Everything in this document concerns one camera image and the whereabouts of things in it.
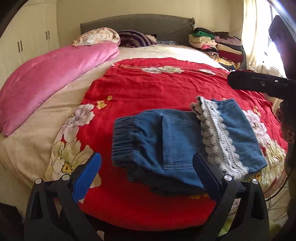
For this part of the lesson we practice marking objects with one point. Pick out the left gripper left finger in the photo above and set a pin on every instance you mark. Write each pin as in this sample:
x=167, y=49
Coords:
x=53, y=212

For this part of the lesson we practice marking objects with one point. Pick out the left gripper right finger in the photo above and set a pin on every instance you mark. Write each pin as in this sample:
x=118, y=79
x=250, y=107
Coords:
x=251, y=219

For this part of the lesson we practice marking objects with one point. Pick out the blue denim pants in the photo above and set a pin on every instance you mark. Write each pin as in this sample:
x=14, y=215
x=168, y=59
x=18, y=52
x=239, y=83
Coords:
x=157, y=146

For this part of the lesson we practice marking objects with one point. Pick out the cream window curtain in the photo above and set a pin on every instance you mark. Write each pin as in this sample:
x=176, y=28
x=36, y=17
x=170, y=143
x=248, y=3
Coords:
x=262, y=55

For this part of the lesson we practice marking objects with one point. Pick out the stack of folded clothes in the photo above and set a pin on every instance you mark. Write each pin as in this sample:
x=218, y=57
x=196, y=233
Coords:
x=226, y=50

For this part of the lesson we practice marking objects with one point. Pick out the red floral bed sheet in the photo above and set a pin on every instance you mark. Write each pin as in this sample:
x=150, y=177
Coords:
x=130, y=87

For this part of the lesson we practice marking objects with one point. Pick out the grey upholstered headboard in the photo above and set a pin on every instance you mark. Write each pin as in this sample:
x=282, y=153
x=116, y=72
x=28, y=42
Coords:
x=164, y=27

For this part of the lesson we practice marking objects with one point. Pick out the pink satin quilt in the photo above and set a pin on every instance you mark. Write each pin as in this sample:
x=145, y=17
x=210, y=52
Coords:
x=31, y=84

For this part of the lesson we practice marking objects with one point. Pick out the purple striped pillow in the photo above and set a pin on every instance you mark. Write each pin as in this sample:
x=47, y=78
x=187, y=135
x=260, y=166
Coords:
x=134, y=39

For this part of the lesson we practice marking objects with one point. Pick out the beige floral pillow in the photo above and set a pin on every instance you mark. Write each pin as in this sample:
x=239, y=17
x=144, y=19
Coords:
x=97, y=36

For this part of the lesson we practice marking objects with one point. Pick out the cream wardrobe with handles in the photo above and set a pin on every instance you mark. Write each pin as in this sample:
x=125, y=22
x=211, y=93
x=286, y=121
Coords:
x=32, y=32

